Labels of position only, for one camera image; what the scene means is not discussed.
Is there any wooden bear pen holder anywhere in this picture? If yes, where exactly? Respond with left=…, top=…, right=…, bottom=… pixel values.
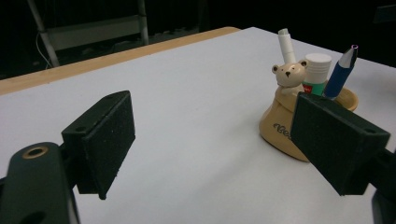
left=259, top=60, right=360, bottom=162

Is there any green and white glue stick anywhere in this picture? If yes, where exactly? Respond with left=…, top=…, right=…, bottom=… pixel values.
left=302, top=52, right=332, bottom=97

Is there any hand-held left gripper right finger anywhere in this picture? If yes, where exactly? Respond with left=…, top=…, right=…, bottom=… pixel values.
left=290, top=91, right=396, bottom=224

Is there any white metal stand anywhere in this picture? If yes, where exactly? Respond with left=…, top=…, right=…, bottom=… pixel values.
left=26, top=0, right=150, bottom=68

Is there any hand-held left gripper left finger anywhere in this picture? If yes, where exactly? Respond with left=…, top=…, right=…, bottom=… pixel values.
left=0, top=90, right=136, bottom=224

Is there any blue pen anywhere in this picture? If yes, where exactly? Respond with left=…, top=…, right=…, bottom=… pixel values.
left=322, top=44, right=360, bottom=101

